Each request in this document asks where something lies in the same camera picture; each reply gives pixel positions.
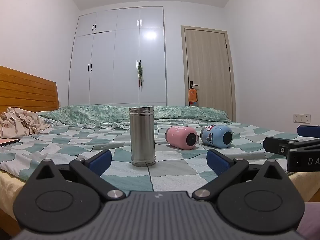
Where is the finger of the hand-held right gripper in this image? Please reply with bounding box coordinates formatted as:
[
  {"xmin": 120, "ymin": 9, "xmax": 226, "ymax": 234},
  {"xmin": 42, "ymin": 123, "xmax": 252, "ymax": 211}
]
[
  {"xmin": 263, "ymin": 136, "xmax": 320, "ymax": 155},
  {"xmin": 297, "ymin": 125, "xmax": 320, "ymax": 139}
]

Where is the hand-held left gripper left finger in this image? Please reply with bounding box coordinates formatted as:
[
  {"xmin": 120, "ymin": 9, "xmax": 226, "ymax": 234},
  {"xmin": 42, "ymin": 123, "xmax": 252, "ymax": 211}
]
[{"xmin": 27, "ymin": 149, "xmax": 126, "ymax": 202}]

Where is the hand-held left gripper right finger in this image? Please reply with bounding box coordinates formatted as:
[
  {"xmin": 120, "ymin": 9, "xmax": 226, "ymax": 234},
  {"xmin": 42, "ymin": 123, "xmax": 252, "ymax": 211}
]
[{"xmin": 192, "ymin": 149, "xmax": 292, "ymax": 202}]

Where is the blue printed cup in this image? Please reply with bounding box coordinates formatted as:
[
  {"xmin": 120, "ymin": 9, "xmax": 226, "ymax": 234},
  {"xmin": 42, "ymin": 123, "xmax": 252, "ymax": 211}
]
[{"xmin": 200, "ymin": 124, "xmax": 234, "ymax": 149}]

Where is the pink cup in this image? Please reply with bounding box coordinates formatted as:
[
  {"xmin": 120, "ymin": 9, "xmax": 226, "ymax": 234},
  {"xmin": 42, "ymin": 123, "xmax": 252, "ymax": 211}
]
[{"xmin": 165, "ymin": 126, "xmax": 199, "ymax": 151}]

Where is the green checkered bed sheet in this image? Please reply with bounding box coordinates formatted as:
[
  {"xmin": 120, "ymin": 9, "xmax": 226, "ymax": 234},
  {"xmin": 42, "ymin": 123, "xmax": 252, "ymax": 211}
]
[{"xmin": 0, "ymin": 121, "xmax": 320, "ymax": 196}]

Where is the green leaf-print quilt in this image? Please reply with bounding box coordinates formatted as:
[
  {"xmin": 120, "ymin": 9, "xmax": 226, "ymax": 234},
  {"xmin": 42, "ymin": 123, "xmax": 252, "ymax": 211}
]
[{"xmin": 37, "ymin": 104, "xmax": 231, "ymax": 129}]

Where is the stainless steel thermos bottle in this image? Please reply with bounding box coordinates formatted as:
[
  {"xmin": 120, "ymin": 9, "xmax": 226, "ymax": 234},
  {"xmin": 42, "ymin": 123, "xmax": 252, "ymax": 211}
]
[{"xmin": 129, "ymin": 106, "xmax": 156, "ymax": 167}]

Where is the pale purple cloth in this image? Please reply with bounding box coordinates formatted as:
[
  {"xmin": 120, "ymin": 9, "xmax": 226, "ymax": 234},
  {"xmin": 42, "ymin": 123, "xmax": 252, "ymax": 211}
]
[{"xmin": 296, "ymin": 202, "xmax": 320, "ymax": 240}]

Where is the crumpled floral cloth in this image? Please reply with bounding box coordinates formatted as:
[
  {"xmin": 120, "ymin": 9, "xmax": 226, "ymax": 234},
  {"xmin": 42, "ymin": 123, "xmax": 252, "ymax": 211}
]
[{"xmin": 0, "ymin": 107, "xmax": 52, "ymax": 139}]

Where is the light wooden door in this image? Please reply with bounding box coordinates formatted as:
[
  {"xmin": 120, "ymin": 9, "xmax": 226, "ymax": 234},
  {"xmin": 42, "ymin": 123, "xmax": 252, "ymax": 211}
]
[{"xmin": 180, "ymin": 25, "xmax": 237, "ymax": 123}]

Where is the green hanging ornament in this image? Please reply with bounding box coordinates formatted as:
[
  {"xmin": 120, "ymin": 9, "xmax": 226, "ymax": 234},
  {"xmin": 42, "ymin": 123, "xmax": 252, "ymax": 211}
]
[{"xmin": 136, "ymin": 60, "xmax": 145, "ymax": 88}]

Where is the flat pink book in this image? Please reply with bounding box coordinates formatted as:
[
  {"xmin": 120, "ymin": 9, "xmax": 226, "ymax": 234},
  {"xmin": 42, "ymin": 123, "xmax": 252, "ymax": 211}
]
[{"xmin": 0, "ymin": 138, "xmax": 21, "ymax": 147}]

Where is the yellow mattress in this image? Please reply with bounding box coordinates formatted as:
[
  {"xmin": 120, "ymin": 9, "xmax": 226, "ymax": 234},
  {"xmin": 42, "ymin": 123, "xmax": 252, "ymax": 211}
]
[{"xmin": 0, "ymin": 169, "xmax": 320, "ymax": 237}]

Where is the white wardrobe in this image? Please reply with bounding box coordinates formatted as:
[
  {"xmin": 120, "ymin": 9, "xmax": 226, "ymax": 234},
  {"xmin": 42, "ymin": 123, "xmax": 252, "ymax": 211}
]
[{"xmin": 68, "ymin": 6, "xmax": 167, "ymax": 107}]

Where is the wooden headboard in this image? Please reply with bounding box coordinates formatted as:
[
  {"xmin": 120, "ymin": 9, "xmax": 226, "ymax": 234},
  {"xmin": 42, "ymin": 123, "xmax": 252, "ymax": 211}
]
[{"xmin": 0, "ymin": 65, "xmax": 60, "ymax": 113}]

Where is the wall socket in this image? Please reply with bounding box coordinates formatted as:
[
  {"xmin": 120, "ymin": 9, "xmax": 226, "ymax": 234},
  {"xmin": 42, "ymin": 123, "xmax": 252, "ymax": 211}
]
[{"xmin": 293, "ymin": 113, "xmax": 311, "ymax": 124}]

